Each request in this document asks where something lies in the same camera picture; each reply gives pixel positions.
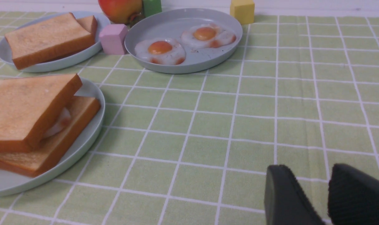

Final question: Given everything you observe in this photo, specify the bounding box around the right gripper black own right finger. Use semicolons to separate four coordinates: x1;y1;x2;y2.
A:
328;163;379;225

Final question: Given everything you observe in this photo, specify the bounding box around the red tomato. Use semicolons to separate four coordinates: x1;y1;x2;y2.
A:
98;0;143;25

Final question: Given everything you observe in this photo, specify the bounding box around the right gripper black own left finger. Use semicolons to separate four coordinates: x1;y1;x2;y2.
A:
264;165;325;225

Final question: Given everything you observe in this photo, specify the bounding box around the green checkered tablecloth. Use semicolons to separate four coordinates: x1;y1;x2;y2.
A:
0;15;379;225

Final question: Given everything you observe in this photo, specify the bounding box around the yellow cube block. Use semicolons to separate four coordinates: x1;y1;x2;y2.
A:
229;0;255;25

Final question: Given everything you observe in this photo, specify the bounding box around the light blue front plate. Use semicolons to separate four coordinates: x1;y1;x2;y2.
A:
0;78;106;197

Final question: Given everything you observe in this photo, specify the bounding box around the blue bread plate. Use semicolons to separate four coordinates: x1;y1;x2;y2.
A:
0;11;111;73

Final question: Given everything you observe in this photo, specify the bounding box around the pink cube block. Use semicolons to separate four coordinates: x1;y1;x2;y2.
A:
99;24;128;55

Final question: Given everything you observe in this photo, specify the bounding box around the toast slice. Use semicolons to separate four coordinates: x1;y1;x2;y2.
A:
0;74;82;153
4;12;98;69
0;96;101;178

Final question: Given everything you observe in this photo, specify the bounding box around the fried egg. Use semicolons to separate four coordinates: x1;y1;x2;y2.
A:
181;23;237;49
42;107;71;139
134;37;186;65

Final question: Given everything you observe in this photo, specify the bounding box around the grey egg plate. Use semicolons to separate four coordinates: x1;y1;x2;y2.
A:
124;8;243;74

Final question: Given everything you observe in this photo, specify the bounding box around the green cube block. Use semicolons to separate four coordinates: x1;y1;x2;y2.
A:
142;0;162;18

